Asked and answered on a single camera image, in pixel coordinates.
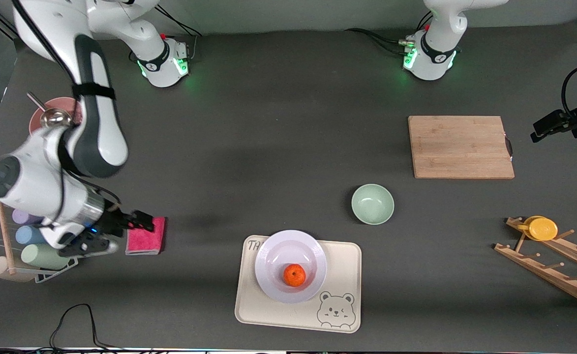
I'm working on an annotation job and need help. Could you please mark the white ridged plate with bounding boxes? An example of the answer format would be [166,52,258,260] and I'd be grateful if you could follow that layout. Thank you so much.
[254,229,328,304]

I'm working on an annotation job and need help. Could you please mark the orange mandarin fruit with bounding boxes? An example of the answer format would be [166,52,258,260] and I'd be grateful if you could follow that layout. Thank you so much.
[283,264,306,287]

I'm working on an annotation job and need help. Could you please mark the pink folded cloth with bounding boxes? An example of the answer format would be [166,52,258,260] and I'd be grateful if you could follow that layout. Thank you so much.
[125,217,166,256]

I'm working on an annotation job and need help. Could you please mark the green cup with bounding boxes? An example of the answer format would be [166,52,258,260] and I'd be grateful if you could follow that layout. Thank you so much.
[21,243,71,270]

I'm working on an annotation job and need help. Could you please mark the blue cup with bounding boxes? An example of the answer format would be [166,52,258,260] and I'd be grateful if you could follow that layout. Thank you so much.
[15,225,49,245]

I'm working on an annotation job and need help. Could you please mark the purple cup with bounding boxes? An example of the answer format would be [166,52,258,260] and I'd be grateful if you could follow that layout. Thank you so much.
[12,208,44,226]

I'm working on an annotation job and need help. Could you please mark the wooden cutting board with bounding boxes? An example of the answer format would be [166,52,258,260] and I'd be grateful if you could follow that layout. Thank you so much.
[407,115,516,180]

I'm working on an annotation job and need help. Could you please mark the yellow cup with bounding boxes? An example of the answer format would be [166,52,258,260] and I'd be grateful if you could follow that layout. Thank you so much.
[523,215,559,242]

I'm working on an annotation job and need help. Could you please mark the metal scoop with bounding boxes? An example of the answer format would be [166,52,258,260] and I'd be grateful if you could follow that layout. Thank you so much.
[27,91,74,130]

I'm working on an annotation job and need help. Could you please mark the pink bowl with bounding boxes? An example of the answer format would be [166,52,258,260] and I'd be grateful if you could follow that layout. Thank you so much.
[29,96,85,136]

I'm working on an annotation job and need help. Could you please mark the wooden peg dish rack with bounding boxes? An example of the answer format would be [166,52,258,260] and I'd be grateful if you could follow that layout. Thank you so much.
[494,216,577,310]

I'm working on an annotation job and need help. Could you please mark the light green bowl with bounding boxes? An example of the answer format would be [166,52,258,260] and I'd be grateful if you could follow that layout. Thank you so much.
[351,183,395,226]

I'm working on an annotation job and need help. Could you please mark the beige bear print tray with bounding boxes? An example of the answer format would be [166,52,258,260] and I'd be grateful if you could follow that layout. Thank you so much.
[234,235,363,334]

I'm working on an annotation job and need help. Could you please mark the thin black looped cable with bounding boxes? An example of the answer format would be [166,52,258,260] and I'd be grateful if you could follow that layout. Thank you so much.
[0,303,124,354]

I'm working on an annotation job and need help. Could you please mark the white wire cup rack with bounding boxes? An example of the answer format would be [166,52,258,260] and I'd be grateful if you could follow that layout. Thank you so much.
[0,197,79,284]

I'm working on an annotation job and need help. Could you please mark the black right arm base cable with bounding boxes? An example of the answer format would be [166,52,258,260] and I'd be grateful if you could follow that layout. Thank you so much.
[155,5,204,60]

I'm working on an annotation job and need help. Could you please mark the black arm base cable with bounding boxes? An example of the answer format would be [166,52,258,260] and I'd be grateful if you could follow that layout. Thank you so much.
[155,5,204,60]
[344,27,413,56]

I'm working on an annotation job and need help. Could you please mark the black left arm base cable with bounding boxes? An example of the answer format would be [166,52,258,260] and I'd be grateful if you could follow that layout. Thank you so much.
[344,27,413,56]

